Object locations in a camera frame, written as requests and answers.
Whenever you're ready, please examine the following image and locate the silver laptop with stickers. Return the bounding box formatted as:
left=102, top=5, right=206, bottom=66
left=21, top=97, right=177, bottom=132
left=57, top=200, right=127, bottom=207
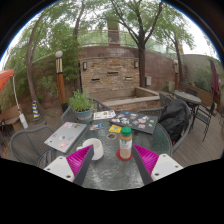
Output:
left=43, top=121, right=89, bottom=155

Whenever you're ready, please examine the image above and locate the orange patio umbrella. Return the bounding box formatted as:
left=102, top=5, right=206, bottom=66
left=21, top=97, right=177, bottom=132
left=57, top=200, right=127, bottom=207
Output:
left=0, top=68, right=16, bottom=93

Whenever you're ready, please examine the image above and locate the black laptop with stickers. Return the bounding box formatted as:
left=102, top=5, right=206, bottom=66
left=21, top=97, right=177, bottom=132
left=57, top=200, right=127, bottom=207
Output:
left=108, top=110, right=160, bottom=136

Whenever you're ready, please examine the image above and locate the round dark patio table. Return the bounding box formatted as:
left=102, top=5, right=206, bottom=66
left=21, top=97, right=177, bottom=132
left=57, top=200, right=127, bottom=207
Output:
left=172, top=89, right=203, bottom=115

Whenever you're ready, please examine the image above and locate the yellow and blue striped cone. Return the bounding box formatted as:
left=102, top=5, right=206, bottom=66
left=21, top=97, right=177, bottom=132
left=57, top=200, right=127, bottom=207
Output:
left=31, top=99, right=42, bottom=120

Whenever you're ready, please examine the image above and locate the grey wall box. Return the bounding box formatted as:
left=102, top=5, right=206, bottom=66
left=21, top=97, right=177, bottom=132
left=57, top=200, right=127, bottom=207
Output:
left=144, top=75, right=153, bottom=87

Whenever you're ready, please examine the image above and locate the white umbrella base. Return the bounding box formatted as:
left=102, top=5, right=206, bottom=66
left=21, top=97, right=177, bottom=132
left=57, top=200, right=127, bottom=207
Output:
left=18, top=112, right=30, bottom=130

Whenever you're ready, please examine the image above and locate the wooden bench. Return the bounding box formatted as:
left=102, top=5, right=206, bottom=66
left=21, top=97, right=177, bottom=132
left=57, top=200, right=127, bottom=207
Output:
left=0, top=105, right=21, bottom=126

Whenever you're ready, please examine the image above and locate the closed maroon umbrella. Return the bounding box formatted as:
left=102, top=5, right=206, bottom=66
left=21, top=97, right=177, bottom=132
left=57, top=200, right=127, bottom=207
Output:
left=208, top=57, right=221, bottom=105

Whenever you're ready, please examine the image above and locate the green plant in blue pot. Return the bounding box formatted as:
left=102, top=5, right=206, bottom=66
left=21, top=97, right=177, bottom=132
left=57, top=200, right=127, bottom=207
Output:
left=67, top=88, right=96, bottom=125

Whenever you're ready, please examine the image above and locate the colourful sticker sheet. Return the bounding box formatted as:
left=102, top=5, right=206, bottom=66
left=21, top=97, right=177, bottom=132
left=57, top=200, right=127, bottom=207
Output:
left=88, top=122, right=106, bottom=132

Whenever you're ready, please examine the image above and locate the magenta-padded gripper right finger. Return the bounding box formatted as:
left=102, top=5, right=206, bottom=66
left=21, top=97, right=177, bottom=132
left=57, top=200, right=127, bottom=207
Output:
left=131, top=143, right=184, bottom=187

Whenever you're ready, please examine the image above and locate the green-capped coffee drink bottle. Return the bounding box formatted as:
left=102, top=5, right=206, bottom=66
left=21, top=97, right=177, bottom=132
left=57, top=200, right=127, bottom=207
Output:
left=118, top=126, right=134, bottom=160

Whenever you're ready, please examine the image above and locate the white cup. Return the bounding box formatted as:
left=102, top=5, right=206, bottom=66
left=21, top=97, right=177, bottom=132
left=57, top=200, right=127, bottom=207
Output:
left=76, top=137, right=105, bottom=162

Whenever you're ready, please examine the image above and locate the yellow card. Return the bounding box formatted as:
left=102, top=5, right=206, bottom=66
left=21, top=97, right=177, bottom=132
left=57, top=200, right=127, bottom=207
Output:
left=108, top=124, right=123, bottom=134

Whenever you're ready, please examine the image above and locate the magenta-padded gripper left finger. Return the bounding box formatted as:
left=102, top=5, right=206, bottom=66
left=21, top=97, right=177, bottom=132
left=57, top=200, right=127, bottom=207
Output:
left=43, top=144, right=96, bottom=187

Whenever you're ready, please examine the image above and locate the black metal patio chair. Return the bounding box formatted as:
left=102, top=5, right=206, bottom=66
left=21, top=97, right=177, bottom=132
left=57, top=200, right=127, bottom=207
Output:
left=194, top=101, right=216, bottom=143

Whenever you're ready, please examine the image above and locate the white printed paper sheet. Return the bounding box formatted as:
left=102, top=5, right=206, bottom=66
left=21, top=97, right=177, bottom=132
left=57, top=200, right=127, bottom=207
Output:
left=92, top=109, right=117, bottom=122

